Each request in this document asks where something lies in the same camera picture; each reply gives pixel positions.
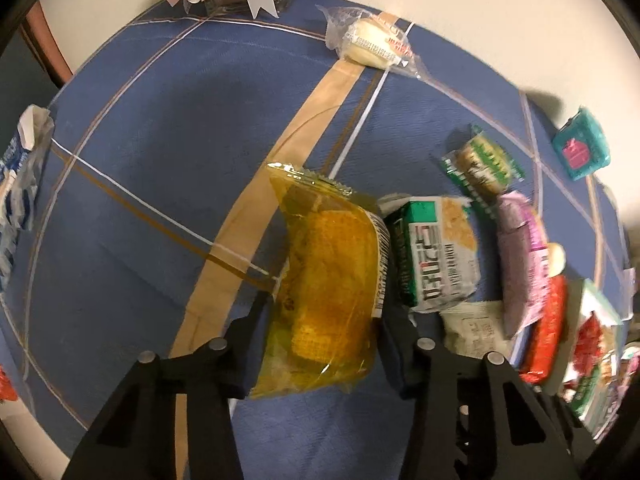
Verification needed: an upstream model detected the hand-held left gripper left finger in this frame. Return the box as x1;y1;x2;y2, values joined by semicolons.
62;291;275;480

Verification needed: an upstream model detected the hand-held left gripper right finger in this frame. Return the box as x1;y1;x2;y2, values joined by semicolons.
380;307;598;480

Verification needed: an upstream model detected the yellow clear snack packet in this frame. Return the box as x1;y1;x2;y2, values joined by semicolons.
250;162;391;401

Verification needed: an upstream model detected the red gold-print snack packet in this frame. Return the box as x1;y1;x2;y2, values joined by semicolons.
520;275;569;384

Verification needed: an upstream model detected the white round snack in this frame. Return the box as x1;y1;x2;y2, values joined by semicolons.
547;243;567;277

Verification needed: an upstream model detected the light green cardboard box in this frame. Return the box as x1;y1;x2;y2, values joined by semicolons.
565;280;627;436

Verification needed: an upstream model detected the beige snack packet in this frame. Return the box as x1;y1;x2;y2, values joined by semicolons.
440;300;516;358

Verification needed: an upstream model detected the white green cracker packet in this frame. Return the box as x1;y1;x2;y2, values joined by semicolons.
377;195;481;313

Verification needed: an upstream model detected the purple snack packet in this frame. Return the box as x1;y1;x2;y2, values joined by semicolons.
497;192;548;338

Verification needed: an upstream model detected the green wrapped cookie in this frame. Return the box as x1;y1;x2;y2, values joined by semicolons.
442;125;526;216

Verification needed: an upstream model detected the blue plaid tablecloth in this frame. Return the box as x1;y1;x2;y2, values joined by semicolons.
0;0;631;480

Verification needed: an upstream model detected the blue white crumpled packet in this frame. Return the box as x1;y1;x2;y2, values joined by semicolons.
0;105;54;291

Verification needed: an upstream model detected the teal toy house box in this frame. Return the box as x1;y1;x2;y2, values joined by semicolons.
552;107;611;181

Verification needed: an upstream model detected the clear wrapped white cake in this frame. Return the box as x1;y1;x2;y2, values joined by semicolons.
320;5;423;81

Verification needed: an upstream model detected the dark cabinet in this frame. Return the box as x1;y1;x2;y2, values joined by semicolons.
0;25;66;126

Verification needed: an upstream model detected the pink board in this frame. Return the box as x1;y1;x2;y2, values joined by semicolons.
25;5;74;86

